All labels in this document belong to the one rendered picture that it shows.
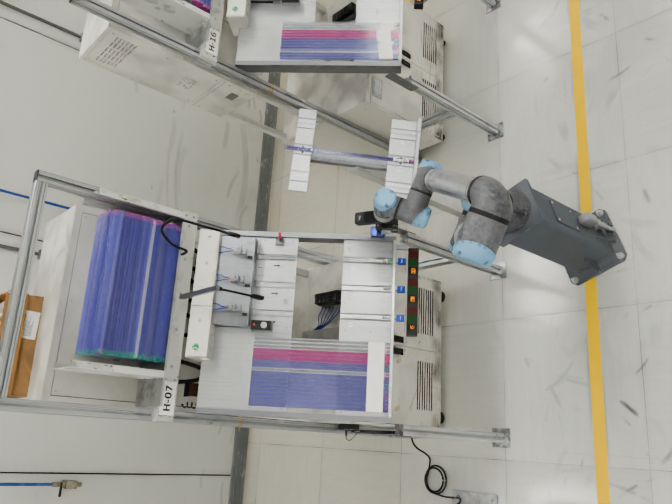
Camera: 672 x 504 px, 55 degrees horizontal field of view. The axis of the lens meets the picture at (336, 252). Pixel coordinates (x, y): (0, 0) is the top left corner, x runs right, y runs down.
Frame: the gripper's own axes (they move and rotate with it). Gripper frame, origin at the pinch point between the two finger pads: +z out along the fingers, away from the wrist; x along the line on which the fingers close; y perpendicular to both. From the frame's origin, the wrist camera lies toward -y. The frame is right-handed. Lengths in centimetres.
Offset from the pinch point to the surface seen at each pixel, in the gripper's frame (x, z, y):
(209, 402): -66, 5, -59
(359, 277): -17.3, 5.3, -6.5
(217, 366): -53, 5, -58
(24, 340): -49, -12, -124
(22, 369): -59, -11, -123
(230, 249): -10, -1, -56
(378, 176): 27.3, 11.7, -0.7
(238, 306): -32, -1, -51
